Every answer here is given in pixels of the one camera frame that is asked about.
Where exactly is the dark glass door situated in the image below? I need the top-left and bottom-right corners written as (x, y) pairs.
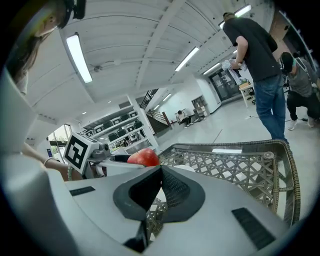
top-left (208, 69), bottom-right (244, 102)

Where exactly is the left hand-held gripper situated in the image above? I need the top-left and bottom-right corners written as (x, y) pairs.
top-left (63, 131), bottom-right (145, 179)

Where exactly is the white desk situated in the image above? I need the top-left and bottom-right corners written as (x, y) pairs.
top-left (238, 83), bottom-right (255, 109)

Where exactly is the red apple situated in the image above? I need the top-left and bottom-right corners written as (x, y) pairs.
top-left (126, 147), bottom-right (161, 168)

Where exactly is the woven rattan table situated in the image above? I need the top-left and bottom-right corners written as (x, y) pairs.
top-left (146, 139), bottom-right (301, 241)

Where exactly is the staircase with dark railing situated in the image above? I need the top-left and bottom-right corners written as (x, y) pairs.
top-left (139, 88), bottom-right (174, 136)

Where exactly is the wooden open shelf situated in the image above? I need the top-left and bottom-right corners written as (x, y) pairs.
top-left (191, 95), bottom-right (210, 118)

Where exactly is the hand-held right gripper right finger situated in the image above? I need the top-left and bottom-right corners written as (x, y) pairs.
top-left (149, 165), bottom-right (292, 256)

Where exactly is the person's left forearm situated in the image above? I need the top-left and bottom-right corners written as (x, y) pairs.
top-left (21, 142), bottom-right (83, 182)

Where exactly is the white square column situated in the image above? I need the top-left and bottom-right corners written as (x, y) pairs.
top-left (126, 94), bottom-right (160, 150)

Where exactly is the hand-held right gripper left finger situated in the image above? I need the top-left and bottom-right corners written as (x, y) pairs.
top-left (65, 165), bottom-right (163, 253)

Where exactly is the white patterned cloth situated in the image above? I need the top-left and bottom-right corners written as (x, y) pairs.
top-left (221, 59), bottom-right (248, 81)

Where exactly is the person's face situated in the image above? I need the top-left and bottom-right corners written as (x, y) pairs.
top-left (34, 13), bottom-right (63, 38)

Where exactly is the white shelf with black chairs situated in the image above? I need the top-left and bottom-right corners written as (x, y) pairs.
top-left (82, 109), bottom-right (156, 154)

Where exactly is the black head-worn camera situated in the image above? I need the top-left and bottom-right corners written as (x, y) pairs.
top-left (58, 0), bottom-right (87, 30)

